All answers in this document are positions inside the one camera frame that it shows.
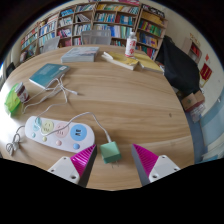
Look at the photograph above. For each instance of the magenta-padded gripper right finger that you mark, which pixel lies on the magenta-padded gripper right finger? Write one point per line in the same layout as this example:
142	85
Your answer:
163	166

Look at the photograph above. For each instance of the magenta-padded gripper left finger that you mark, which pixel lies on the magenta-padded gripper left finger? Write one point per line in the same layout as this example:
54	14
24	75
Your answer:
63	168

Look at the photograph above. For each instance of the light green charger block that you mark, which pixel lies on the light green charger block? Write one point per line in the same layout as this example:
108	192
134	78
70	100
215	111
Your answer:
110	151

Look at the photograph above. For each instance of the white power strip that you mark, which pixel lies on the white power strip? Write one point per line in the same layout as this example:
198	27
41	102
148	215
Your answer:
61	136

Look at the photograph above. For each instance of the cardboard box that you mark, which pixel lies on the cardboard box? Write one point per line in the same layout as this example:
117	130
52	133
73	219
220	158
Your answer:
192	100

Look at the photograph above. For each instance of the green plastic container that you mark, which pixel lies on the green plastic container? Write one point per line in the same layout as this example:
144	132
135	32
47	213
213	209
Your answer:
11	101

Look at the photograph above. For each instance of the small jar with red label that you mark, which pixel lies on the small jar with red label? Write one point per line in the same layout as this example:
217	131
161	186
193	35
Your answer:
22	93

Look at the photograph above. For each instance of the teal book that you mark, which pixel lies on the teal book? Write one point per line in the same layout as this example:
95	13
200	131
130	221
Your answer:
48	74

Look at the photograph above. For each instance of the black cloth cover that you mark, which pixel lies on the black cloth cover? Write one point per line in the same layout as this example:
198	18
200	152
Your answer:
178	66

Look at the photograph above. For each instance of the red hanging banner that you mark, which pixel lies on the red hanging banner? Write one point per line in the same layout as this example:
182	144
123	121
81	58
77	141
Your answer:
205	74

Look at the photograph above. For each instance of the dark office chair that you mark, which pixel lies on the dark office chair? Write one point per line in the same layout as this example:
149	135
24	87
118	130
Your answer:
10	69

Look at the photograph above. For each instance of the open yellow book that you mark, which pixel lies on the open yellow book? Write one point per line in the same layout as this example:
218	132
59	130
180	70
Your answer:
120	60

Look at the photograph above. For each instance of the grey book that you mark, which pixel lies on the grey book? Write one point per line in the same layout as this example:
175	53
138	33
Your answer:
80	54

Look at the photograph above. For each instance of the white bottle with red label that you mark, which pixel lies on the white bottle with red label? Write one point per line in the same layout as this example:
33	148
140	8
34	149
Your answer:
130	45

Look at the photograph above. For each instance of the grey mesh chair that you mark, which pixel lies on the grey mesh chair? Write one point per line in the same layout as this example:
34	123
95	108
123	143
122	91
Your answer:
96	37

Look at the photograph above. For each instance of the wooden bookshelf unit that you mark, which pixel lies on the wooden bookshelf unit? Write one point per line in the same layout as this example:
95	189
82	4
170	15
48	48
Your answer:
106	23

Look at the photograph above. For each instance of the small wooden wall shelf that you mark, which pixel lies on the small wooden wall shelf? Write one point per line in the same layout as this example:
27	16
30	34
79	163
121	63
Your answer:
194	50

